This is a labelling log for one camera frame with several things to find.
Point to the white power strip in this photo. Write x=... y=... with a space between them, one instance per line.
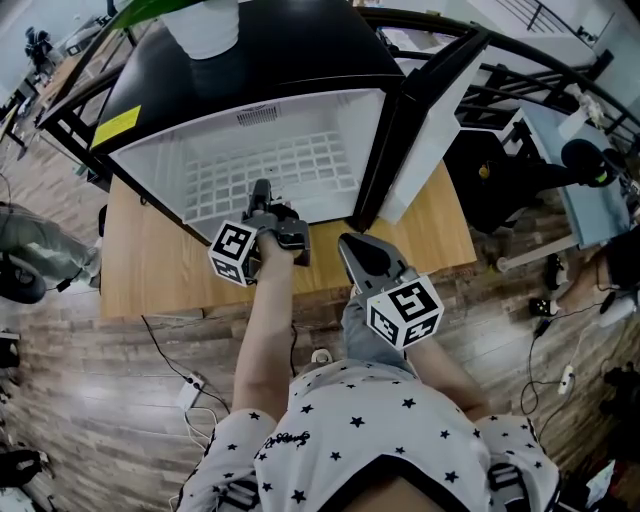
x=566 y=380
x=191 y=391

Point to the black fridge door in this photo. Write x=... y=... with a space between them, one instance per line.
x=425 y=115

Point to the white star-print shirt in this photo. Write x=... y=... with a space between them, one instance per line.
x=375 y=430

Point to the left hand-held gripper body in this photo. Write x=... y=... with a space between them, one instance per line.
x=232 y=250

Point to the light blue table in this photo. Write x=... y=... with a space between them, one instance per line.
x=590 y=200

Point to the black bag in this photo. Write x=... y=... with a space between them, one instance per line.
x=20 y=467

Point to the green plant leaf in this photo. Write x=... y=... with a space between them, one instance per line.
x=135 y=11

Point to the black game controller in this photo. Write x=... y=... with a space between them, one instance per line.
x=545 y=307

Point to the person's grey trouser leg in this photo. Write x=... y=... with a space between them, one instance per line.
x=367 y=340

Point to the black mini fridge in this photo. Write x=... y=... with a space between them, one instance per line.
x=210 y=75

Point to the person's light shoe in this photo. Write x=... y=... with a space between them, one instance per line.
x=320 y=356

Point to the person's left forearm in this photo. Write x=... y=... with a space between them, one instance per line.
x=265 y=340

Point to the person's right forearm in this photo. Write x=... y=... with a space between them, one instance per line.
x=450 y=375

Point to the black metal rack frame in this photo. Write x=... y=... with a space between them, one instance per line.
x=540 y=65

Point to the white plant pot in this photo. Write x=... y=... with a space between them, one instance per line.
x=205 y=27

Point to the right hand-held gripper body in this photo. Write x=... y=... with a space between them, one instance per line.
x=400 y=310

